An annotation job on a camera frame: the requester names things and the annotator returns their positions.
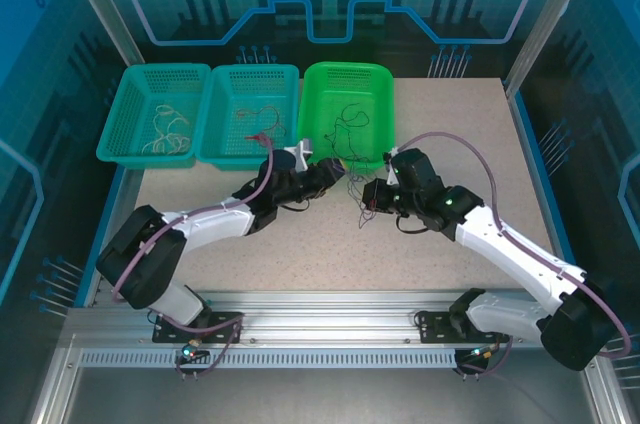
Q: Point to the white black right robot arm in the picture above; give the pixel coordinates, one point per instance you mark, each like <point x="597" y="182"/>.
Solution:
<point x="515" y="249"/>

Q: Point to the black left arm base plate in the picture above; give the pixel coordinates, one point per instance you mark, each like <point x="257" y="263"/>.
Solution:
<point x="225" y="326"/>

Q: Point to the teal plastic basket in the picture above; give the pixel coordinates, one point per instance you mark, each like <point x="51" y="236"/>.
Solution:
<point x="150" y="94"/>
<point x="250" y="89"/>

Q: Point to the aluminium mounting rail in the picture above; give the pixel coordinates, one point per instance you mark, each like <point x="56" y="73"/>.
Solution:
<point x="325" y="314"/>

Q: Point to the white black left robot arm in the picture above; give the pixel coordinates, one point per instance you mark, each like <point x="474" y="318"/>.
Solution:
<point x="210" y="226"/>

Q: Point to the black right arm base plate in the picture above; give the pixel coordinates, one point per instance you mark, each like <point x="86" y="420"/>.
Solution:
<point x="432" y="329"/>

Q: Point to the bright green plastic basket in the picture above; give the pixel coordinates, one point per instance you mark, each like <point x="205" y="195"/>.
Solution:
<point x="350" y="89"/>

